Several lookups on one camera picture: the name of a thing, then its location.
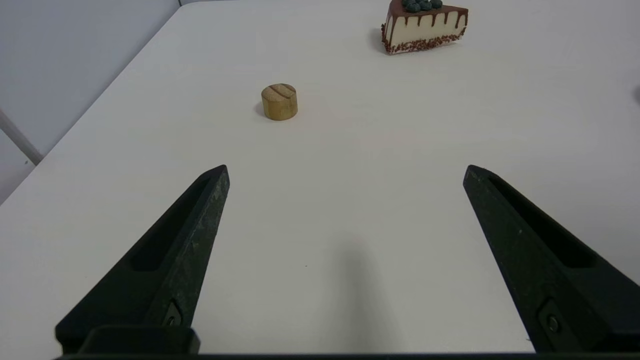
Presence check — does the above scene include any chocolate cake slice with blueberries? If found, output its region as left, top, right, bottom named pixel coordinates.
left=381, top=0, right=469, bottom=55

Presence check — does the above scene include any small wooden cylinder block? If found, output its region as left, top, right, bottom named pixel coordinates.
left=261, top=83, right=299, bottom=121

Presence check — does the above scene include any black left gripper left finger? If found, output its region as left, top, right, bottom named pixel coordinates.
left=55, top=164, right=231, bottom=355

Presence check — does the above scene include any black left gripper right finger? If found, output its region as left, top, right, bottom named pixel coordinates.
left=462, top=164, right=640, bottom=354

